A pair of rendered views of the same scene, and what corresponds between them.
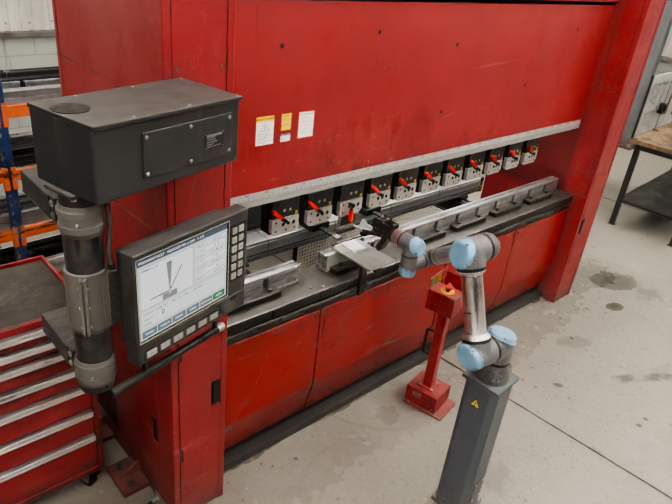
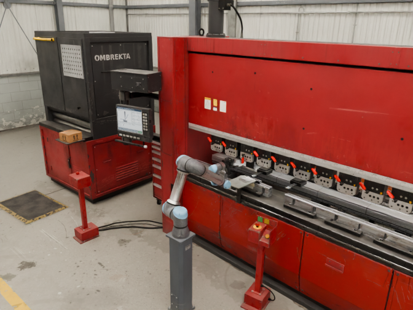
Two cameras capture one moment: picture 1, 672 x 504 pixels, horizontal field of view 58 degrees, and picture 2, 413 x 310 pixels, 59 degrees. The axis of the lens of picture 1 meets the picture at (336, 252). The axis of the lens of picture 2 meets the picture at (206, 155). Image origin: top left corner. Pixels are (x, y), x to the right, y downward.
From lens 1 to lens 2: 4.06 m
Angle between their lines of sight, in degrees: 80
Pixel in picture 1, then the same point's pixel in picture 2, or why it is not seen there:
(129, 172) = (118, 83)
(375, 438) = (217, 280)
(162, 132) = (124, 77)
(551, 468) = not seen: outside the picture
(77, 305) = not seen: hidden behind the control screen
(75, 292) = not seen: hidden behind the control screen
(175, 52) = (160, 64)
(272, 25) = (209, 64)
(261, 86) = (206, 85)
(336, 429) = (220, 266)
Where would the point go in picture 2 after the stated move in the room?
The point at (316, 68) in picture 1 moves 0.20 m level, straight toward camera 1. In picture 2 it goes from (225, 83) to (205, 83)
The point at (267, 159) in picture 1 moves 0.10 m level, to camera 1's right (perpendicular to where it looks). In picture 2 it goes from (209, 115) to (209, 117)
